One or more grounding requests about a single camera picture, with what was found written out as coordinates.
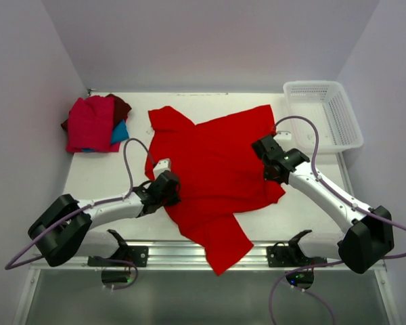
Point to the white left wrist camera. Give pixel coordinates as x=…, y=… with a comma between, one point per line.
x=161, y=166

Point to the blue folded t shirt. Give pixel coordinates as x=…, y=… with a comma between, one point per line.
x=119, y=134

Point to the bright red t shirt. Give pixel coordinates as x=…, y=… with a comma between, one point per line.
x=220, y=176

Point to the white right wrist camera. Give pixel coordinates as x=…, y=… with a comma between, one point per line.
x=283, y=136

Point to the crimson folded t shirt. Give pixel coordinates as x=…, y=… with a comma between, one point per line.
x=79, y=140

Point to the white plastic mesh basket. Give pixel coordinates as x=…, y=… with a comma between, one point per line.
x=327, y=106

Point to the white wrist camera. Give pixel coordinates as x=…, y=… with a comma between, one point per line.
x=283, y=136
x=161, y=166

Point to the black left base bracket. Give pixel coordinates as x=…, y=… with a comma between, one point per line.
x=123, y=257

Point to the black base bracket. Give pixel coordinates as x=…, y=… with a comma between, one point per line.
x=123, y=257
x=284, y=254

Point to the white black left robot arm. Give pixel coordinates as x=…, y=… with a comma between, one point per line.
x=67, y=228

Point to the dark maroon folded t shirt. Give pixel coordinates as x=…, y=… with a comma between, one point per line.
x=122, y=106

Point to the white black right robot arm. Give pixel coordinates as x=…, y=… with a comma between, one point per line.
x=365, y=235

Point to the aluminium mounting rail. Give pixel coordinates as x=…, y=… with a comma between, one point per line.
x=183, y=255

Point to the black right base bracket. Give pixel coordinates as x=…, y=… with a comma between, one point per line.
x=284, y=254

